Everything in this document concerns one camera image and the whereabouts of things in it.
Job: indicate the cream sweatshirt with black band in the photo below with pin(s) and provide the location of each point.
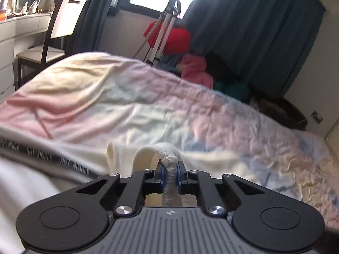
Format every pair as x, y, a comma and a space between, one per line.
119, 158

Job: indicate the red cloth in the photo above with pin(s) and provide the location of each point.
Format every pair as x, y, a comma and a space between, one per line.
180, 39

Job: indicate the pastel bed blanket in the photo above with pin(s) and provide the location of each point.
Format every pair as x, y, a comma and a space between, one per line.
159, 105

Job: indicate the teal window curtain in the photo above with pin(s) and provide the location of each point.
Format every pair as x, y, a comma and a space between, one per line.
98, 13
251, 31

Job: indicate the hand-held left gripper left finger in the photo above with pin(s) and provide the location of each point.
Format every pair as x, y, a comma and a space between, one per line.
163, 176

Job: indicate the metal folding drying rack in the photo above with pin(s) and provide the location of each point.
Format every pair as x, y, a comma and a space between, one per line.
164, 31

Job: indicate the white dresser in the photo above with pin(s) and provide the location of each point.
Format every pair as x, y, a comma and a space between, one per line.
16, 37

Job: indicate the black bag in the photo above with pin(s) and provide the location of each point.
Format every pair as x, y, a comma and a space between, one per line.
286, 113

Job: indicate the wall outlet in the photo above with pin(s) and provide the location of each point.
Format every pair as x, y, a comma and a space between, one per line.
316, 116

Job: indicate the row of small dresser bottles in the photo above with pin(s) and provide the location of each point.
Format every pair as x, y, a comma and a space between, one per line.
29, 8

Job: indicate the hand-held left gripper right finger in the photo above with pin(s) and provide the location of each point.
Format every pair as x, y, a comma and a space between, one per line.
179, 177

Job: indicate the teal garment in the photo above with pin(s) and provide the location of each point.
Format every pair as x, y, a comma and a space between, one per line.
233, 90

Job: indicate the white chair with black frame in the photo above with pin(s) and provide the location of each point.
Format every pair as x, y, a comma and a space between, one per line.
67, 16

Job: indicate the pink garment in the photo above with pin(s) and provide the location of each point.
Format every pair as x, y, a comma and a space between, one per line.
197, 70

